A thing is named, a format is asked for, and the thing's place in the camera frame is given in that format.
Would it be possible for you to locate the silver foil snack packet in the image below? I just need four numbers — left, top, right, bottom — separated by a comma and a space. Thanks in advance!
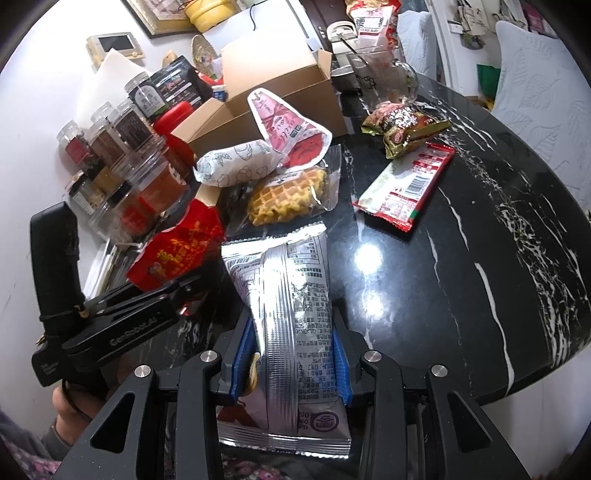
217, 222, 352, 459

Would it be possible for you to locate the red gold snack packet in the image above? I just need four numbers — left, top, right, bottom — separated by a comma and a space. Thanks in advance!
126, 199, 224, 292

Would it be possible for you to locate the gold chocolate box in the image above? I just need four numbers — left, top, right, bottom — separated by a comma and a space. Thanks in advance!
194, 184, 222, 207

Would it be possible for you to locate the waffle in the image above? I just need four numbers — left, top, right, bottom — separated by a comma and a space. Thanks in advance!
223, 144, 342, 237

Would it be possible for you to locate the long red white packet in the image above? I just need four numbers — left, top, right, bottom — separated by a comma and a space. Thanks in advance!
353, 142, 455, 232

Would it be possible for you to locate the white patterned bread packet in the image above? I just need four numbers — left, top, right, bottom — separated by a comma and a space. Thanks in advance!
193, 140, 287, 188

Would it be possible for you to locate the pink cone snack packet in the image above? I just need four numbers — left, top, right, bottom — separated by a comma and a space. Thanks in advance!
247, 88, 332, 172

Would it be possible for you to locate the brown gold snack packet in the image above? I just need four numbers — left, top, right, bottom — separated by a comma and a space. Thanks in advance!
361, 102, 451, 160

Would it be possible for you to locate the person's left hand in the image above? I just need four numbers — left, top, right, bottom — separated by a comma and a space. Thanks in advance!
52, 386, 104, 446

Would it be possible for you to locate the red label spice jar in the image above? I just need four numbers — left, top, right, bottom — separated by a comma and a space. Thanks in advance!
56, 121, 97, 174

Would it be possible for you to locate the red canister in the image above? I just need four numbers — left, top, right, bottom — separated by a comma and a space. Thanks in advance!
151, 100, 198, 172

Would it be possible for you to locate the brown label spice jar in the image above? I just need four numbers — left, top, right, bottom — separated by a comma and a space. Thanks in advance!
107, 99, 156, 157

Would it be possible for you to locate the mulberry jar dark label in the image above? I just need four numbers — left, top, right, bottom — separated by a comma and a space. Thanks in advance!
124, 71, 169, 122

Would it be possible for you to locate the black stand-up pouch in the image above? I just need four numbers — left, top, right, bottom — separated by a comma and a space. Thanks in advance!
150, 56, 212, 109

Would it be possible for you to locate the open cardboard box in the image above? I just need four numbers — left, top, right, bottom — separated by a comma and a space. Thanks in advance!
170, 0, 349, 160

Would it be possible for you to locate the glass mug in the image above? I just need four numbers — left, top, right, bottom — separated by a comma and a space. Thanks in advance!
346, 49, 419, 112

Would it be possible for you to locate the woven round fan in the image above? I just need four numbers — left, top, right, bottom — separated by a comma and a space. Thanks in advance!
191, 34, 217, 80

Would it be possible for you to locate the framed picture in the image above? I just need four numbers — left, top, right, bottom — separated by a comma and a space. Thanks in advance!
122, 0, 197, 38

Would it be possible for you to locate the white kettle bottle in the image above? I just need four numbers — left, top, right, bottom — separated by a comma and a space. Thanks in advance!
327, 21, 358, 55

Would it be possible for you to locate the yellow pot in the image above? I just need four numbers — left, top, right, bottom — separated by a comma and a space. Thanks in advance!
183, 0, 239, 33

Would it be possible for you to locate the light blue chair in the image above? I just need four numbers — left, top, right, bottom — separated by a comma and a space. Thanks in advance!
492, 21, 591, 210

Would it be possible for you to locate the large cashew nut bag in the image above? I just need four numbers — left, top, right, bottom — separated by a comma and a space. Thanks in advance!
346, 0, 402, 51

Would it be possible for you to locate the wall intercom panel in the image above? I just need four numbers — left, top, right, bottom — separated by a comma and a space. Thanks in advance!
86, 32, 145, 69

